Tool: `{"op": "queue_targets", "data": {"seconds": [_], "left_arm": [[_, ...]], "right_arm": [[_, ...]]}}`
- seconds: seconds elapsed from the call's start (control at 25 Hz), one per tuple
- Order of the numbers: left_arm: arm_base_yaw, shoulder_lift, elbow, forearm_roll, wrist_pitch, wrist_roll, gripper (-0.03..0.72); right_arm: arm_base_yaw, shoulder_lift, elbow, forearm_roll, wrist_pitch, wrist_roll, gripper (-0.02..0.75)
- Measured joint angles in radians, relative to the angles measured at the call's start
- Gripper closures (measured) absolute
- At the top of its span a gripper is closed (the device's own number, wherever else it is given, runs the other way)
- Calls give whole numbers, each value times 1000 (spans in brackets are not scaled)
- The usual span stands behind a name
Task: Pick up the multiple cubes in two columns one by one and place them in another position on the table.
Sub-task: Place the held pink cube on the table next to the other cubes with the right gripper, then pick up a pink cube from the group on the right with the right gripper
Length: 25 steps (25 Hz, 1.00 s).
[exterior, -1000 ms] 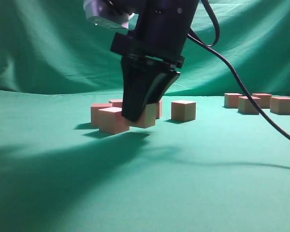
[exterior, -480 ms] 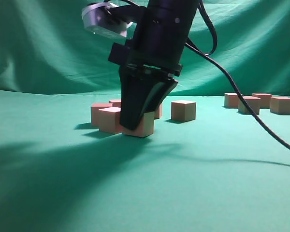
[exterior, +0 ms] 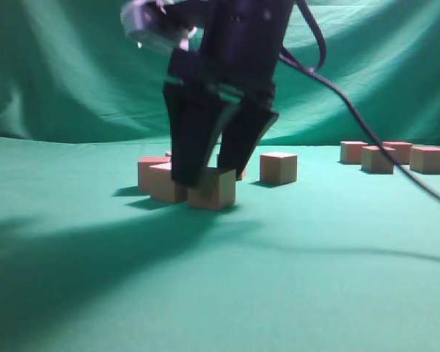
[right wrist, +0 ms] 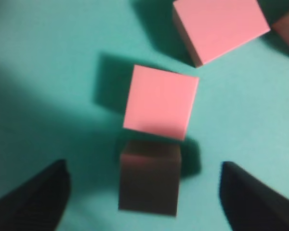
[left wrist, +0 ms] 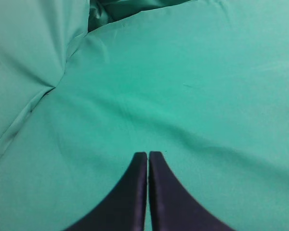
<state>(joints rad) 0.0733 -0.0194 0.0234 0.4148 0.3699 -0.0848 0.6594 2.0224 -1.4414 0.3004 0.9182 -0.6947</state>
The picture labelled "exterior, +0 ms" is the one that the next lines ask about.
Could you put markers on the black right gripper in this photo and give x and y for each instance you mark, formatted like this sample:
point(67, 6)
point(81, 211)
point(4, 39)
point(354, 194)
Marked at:
point(239, 48)

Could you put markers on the green cloth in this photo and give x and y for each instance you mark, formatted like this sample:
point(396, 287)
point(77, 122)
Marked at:
point(340, 260)

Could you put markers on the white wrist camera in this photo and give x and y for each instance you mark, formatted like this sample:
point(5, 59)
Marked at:
point(152, 24)

